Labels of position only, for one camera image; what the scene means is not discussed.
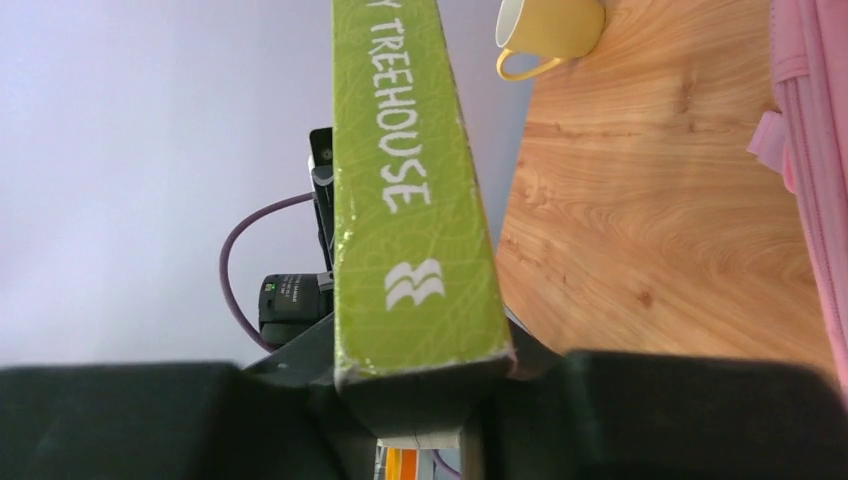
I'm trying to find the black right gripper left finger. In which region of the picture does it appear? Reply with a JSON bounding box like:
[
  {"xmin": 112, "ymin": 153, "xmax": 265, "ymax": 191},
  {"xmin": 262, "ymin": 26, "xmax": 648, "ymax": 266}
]
[{"xmin": 1, "ymin": 318, "xmax": 376, "ymax": 479}]

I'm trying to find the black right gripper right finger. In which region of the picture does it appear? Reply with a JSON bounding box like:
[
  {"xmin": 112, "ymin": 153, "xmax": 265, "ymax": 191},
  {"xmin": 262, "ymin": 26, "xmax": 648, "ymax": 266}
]
[{"xmin": 462, "ymin": 329, "xmax": 847, "ymax": 479}]

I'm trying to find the green comic book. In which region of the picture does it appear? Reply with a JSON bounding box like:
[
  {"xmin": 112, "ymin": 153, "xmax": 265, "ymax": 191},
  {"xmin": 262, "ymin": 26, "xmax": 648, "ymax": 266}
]
[{"xmin": 332, "ymin": 1, "xmax": 515, "ymax": 449}]

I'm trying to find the pink backpack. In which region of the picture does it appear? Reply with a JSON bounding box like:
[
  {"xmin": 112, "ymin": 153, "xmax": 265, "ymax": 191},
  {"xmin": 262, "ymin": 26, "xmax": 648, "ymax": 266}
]
[{"xmin": 747, "ymin": 1, "xmax": 847, "ymax": 387}]

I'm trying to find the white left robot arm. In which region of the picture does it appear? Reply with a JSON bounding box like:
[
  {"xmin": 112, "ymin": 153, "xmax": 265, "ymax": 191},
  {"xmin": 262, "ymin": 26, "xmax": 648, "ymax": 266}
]
[{"xmin": 258, "ymin": 127, "xmax": 335, "ymax": 348}]

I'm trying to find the orange filament spool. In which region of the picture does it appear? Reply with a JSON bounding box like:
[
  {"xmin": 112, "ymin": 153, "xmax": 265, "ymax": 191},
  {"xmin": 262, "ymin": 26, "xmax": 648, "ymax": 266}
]
[{"xmin": 384, "ymin": 448, "xmax": 419, "ymax": 480}]

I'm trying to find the yellow mug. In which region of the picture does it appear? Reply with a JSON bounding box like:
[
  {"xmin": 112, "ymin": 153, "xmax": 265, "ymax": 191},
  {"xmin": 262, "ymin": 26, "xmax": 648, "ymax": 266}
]
[{"xmin": 495, "ymin": 0, "xmax": 606, "ymax": 81}]

